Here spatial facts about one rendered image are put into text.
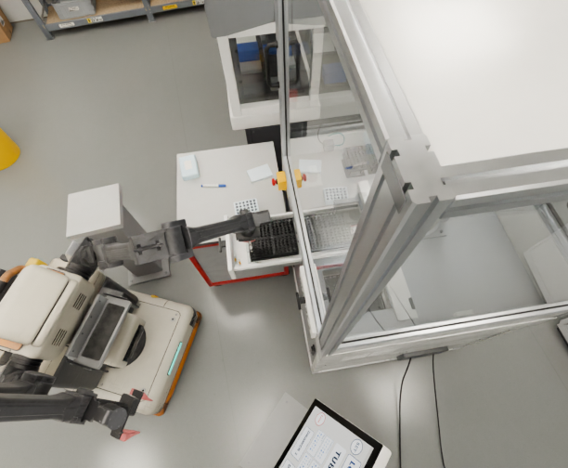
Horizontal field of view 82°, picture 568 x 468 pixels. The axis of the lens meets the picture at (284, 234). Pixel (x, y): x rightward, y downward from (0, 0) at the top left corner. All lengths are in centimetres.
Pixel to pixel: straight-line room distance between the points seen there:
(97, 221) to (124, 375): 87
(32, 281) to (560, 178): 117
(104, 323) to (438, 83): 128
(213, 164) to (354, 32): 157
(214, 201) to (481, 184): 158
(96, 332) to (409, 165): 126
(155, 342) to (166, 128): 205
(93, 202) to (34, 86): 265
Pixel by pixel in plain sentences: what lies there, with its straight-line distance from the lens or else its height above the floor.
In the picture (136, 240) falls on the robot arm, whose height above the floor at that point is 152.
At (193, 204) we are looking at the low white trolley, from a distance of 184.
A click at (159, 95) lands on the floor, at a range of 381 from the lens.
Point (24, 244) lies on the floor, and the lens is 326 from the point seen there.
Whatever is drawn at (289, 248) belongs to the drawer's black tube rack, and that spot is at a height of 87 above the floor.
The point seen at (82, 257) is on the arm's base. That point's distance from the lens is 132.
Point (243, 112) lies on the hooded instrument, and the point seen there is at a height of 93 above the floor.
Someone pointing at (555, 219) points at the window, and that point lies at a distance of 54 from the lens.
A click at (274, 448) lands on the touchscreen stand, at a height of 4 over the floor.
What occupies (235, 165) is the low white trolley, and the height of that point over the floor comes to 76.
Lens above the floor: 224
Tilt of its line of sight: 62 degrees down
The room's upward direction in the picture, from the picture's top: 3 degrees counter-clockwise
